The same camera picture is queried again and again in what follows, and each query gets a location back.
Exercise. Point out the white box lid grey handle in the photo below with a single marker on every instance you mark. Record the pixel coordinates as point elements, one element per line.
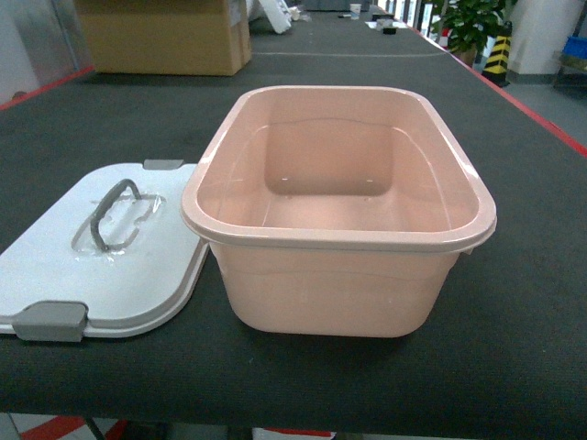
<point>111,258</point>

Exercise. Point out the pink plastic storage box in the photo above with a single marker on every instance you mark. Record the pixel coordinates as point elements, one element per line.
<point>336,210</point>

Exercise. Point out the brown cardboard box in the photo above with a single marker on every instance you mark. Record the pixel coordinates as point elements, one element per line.
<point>209,38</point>

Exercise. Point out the white foam pieces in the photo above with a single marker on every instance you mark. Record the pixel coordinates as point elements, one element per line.
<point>277,14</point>

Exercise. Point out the white paper cup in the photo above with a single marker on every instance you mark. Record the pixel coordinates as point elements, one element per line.
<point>355,10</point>

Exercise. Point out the dark grey table mat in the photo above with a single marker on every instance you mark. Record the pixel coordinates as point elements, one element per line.
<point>501,356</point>

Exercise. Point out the yellow black striped bollard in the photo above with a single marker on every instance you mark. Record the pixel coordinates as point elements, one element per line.
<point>496,66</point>

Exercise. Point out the green potted plant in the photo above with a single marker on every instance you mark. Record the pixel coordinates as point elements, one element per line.
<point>470,23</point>

